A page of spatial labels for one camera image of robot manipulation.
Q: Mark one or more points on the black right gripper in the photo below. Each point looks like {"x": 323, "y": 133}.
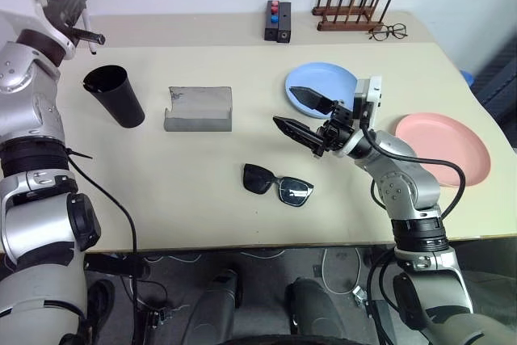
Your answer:
{"x": 337, "y": 129}

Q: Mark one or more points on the white marker with black tip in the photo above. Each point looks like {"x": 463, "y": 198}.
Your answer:
{"x": 86, "y": 19}

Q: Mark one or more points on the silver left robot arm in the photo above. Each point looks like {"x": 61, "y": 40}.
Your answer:
{"x": 24, "y": 119}

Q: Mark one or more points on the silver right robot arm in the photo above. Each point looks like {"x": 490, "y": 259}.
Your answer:
{"x": 404, "y": 191}

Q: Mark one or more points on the black plastic cup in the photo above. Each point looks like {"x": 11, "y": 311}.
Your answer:
{"x": 121, "y": 98}

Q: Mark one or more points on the grey glasses case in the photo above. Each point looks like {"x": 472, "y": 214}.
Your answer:
{"x": 198, "y": 110}

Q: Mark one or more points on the light blue plate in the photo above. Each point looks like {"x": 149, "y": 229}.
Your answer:
{"x": 315, "y": 76}

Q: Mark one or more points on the black sunglasses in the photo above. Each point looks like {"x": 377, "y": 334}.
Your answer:
{"x": 291, "y": 191}

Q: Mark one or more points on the black marker holder box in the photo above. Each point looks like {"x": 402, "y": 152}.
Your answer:
{"x": 268, "y": 32}

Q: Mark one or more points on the black box with round hole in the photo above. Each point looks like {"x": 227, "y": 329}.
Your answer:
{"x": 284, "y": 26}

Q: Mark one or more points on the brown wooden peg rack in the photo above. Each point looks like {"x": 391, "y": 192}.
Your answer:
{"x": 347, "y": 22}

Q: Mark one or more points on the thin dark-framed eyeglasses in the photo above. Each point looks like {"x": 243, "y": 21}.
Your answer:
{"x": 387, "y": 32}

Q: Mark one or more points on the pink plate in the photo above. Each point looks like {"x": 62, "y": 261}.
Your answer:
{"x": 448, "y": 143}

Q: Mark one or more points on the blue plastic object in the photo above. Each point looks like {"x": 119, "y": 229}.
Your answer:
{"x": 468, "y": 75}

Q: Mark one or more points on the dark grey rounded shape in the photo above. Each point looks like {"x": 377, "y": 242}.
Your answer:
{"x": 214, "y": 304}
{"x": 315, "y": 312}

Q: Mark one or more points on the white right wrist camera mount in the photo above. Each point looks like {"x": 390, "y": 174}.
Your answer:
{"x": 369, "y": 92}

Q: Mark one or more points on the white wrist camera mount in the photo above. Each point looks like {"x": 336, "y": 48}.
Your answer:
{"x": 20, "y": 9}
{"x": 369, "y": 92}

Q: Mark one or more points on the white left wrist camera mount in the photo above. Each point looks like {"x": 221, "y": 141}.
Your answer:
{"x": 20, "y": 9}

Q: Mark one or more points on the black bracket under table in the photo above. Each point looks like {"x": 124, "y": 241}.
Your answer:
{"x": 117, "y": 266}

